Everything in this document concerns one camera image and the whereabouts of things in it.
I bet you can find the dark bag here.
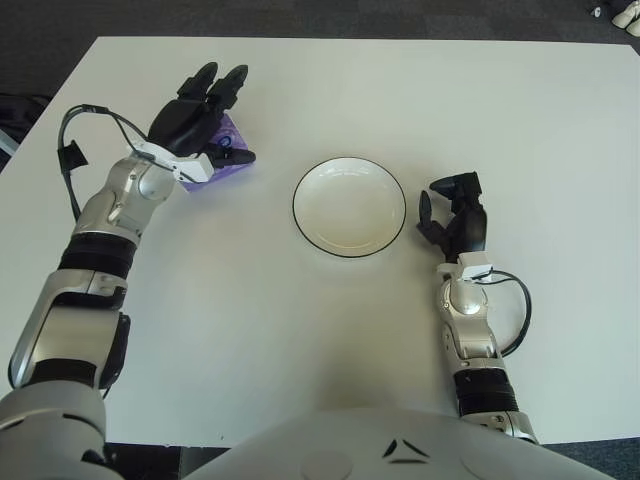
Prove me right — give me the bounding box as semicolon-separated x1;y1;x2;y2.
0;93;52;174

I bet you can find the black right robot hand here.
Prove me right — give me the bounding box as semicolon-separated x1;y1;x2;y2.
415;170;488;262

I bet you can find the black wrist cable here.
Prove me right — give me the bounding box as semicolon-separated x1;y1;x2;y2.
487;269;533;359
57;103;151;222

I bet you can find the white plate with black rim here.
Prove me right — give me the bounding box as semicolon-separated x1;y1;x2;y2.
292;157;407;260

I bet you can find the purple tissue paper pack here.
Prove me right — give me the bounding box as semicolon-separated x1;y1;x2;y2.
178;112;257;193

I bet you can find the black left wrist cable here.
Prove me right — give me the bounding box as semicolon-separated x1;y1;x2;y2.
57;103;151;222

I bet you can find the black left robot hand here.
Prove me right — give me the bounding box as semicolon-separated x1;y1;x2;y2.
148;61;259;169

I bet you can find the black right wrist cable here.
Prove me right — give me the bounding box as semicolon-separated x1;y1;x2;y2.
487;269;533;359

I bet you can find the black table leg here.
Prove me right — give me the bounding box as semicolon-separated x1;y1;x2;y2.
177;444;222;480

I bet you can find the grey flat panel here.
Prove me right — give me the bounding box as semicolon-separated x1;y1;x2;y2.
0;128;21;160

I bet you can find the grey robot torso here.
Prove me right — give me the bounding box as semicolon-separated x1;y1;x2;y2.
184;407;614;480

